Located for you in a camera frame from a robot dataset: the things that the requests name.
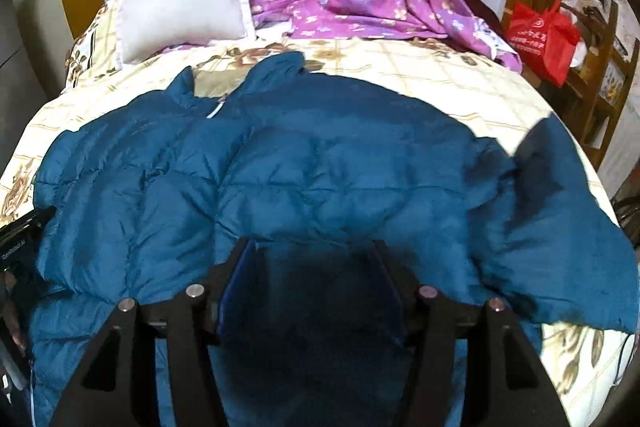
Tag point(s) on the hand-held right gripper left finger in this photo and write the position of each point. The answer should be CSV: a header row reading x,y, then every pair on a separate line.
x,y
236,292

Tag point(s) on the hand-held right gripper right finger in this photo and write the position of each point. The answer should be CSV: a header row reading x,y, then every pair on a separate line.
x,y
395,292

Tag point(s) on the blue puffer jacket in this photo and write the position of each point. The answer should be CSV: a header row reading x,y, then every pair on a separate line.
x,y
280,187

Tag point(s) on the floral checked bed sheet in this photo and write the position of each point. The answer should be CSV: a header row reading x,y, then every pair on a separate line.
x,y
430,92

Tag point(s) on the red shopping bag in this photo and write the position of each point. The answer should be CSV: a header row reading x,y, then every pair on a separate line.
x,y
542,39

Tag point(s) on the wooden shelf rack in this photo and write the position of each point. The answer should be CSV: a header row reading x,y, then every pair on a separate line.
x,y
595,72

